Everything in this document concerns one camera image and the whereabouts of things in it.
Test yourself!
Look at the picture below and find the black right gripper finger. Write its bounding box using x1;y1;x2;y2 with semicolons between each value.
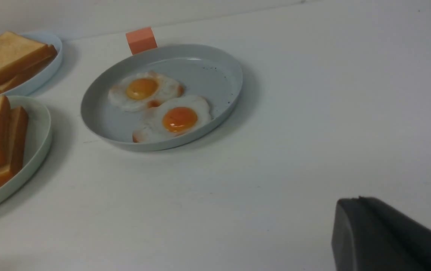
331;197;431;271

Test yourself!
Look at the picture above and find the fried egg lower right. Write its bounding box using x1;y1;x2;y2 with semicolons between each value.
132;95;212;143

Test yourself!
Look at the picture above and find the fried egg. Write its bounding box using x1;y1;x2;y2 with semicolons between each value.
108;72;184;113
132;95;212;143

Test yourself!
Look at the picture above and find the grey egg plate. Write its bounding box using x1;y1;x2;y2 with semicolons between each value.
81;44;243;152

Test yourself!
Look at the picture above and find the fried egg upper left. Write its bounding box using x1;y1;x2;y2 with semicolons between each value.
108;72;184;113

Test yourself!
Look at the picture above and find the orange foam cube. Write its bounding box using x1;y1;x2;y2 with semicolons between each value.
125;26;158;55

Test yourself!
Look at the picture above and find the pale green centre plate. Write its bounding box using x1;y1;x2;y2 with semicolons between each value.
0;96;53;204

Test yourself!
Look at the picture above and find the light blue bread plate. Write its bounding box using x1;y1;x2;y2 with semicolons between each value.
0;31;64;96

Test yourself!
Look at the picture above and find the toast slice bottom of stack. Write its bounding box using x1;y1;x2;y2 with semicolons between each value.
0;57;53;94

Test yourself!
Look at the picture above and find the toast slice of stack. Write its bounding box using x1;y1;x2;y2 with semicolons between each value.
0;31;57;85
0;57;53;94

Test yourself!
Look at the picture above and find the toast slice top of stack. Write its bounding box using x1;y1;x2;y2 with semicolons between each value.
0;31;57;85

